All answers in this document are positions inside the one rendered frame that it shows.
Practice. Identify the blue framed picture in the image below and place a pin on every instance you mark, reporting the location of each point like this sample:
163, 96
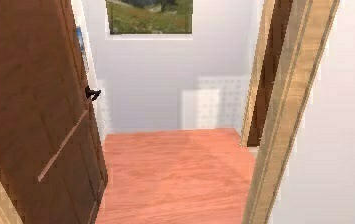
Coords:
81, 40

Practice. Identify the framed landscape picture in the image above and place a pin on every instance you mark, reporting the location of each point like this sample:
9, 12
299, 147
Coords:
150, 16

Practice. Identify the brown wooden room door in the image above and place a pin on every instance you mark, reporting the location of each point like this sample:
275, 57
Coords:
35, 100

